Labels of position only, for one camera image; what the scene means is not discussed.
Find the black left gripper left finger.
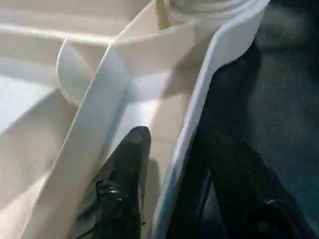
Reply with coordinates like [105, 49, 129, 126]
[74, 125, 153, 239]

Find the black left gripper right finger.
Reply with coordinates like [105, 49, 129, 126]
[198, 138, 312, 239]

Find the white plastic table top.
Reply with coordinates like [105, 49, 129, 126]
[0, 0, 272, 239]

